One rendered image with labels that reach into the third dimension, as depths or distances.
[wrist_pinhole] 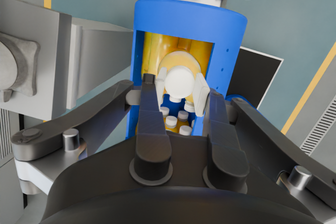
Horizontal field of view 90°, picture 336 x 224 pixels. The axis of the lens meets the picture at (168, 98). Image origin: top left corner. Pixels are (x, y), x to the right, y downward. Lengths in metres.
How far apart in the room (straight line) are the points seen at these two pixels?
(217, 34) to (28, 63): 0.55
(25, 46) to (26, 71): 0.07
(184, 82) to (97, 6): 1.57
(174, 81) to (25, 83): 0.56
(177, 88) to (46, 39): 0.51
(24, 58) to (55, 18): 0.15
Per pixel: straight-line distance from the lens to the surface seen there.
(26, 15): 0.69
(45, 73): 0.67
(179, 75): 0.21
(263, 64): 1.61
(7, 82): 0.64
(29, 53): 0.67
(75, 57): 0.70
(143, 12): 0.40
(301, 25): 1.89
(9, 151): 2.47
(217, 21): 0.37
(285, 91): 1.95
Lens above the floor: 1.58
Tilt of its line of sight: 69 degrees down
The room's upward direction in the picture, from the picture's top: 171 degrees counter-clockwise
